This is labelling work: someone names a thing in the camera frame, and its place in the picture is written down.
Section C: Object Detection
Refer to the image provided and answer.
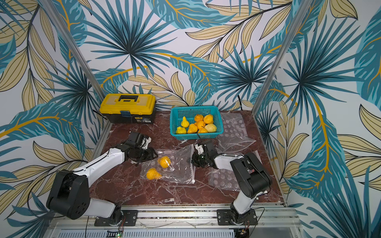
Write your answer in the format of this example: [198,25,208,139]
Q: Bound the large orange brown-stem pear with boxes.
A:
[203,114,214,125]

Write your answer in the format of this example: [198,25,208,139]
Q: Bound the yellow pear long neck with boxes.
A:
[181,117,190,128]

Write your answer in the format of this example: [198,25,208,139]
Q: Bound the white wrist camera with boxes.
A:
[195,145,204,155]
[140,136,151,150]

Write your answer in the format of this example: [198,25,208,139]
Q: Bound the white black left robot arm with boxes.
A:
[46,132,158,226]

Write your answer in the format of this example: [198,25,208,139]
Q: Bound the yellow black toolbox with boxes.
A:
[100,94,156,124]

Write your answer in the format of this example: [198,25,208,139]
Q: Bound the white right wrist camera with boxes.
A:
[195,145,204,155]

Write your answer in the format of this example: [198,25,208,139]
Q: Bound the aluminium frame post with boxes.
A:
[40,0,105,100]
[252,1,312,117]

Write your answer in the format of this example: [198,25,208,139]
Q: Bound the clear zip-top bag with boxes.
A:
[217,113,256,153]

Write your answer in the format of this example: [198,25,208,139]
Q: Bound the dotted zip-top bag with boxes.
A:
[140,145,195,184]
[207,150,263,191]

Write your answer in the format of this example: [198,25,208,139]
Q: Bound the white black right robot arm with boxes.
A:
[191,140,272,226]

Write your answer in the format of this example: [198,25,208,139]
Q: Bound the orange fruits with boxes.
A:
[146,156,172,180]

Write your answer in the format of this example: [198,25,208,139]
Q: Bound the left aluminium frame post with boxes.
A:
[40,0,105,100]

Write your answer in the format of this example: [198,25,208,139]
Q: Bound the teal plastic basket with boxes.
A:
[170,106,224,140]

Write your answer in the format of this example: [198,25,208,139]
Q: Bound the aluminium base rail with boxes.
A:
[44,203,306,238]

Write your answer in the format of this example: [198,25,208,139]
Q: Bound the orange pear from bag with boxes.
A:
[187,124,198,134]
[195,121,206,130]

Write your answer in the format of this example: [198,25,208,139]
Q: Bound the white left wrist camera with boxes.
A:
[140,136,151,150]

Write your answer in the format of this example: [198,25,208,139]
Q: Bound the yellow fruit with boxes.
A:
[198,128,208,133]

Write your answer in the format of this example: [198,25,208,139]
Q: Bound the right aluminium frame post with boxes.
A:
[252,1,312,117]

